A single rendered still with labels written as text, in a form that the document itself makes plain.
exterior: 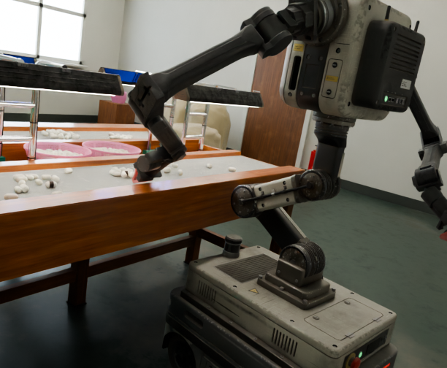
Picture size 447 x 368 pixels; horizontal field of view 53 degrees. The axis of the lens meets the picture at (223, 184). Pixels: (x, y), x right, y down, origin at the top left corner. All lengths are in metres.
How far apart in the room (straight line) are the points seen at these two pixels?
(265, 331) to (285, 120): 4.99
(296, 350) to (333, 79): 0.82
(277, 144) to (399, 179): 1.69
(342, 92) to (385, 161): 4.58
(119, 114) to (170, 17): 1.75
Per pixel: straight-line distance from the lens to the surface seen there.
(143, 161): 1.49
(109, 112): 7.54
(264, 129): 6.48
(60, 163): 1.78
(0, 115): 1.97
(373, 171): 5.95
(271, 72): 6.48
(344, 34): 1.37
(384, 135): 5.89
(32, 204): 1.29
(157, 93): 1.07
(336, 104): 1.35
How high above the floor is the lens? 1.18
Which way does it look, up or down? 14 degrees down
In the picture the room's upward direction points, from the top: 10 degrees clockwise
